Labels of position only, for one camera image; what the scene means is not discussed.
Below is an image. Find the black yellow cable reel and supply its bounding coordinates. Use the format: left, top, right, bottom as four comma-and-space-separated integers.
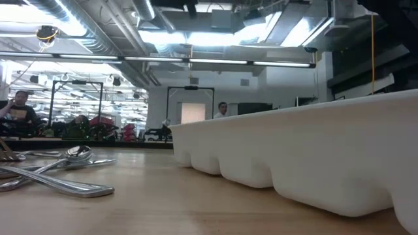
35, 24, 60, 45

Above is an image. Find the black monitor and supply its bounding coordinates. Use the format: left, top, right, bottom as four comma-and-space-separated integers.
237, 102, 274, 116
295, 97, 319, 107

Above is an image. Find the silver knife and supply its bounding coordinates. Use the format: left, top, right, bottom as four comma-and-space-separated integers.
32, 158, 118, 173

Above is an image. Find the white cutlery tray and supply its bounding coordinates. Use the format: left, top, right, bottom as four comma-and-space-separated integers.
169, 89, 418, 235

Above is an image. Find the silver ventilation duct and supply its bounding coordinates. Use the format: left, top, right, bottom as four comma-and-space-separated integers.
25, 0, 154, 89

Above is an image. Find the long ceiling light strip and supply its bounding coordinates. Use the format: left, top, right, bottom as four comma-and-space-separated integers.
0, 50, 317, 69

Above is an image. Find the black gantry frame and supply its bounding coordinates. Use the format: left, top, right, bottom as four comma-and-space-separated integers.
166, 86, 216, 121
48, 80, 104, 128

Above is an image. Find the black table frame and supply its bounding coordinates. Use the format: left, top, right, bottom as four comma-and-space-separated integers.
0, 138, 174, 151

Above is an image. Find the person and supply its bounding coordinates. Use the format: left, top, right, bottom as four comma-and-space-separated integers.
214, 101, 229, 119
65, 114, 91, 140
0, 90, 39, 138

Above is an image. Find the red equipment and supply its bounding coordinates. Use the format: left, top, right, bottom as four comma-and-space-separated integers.
89, 116, 115, 130
122, 123, 137, 142

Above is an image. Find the bright white panel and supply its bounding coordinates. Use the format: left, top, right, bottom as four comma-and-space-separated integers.
181, 102, 206, 125

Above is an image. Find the white shelf board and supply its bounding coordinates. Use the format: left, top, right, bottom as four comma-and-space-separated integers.
328, 73, 396, 99

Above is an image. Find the white ceiling unit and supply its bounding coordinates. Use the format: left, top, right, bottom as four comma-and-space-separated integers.
332, 0, 379, 20

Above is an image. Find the dark distant equipment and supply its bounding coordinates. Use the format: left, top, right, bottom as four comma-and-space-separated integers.
143, 119, 173, 142

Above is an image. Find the silver spoon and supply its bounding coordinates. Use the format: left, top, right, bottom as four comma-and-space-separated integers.
0, 165, 116, 199
0, 145, 95, 193

